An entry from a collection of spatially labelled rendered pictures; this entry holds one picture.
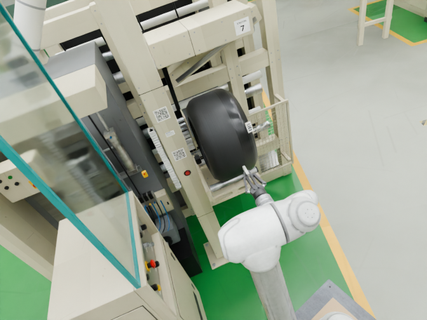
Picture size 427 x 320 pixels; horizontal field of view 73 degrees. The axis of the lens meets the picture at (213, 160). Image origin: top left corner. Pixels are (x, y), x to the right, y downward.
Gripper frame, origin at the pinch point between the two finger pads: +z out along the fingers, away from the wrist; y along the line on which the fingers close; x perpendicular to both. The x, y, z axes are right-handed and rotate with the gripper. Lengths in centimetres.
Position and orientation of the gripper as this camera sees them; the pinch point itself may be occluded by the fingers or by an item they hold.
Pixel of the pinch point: (246, 171)
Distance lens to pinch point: 167.6
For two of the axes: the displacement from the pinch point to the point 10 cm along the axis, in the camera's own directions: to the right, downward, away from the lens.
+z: -3.4, -6.7, 6.5
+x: 2.0, 6.3, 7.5
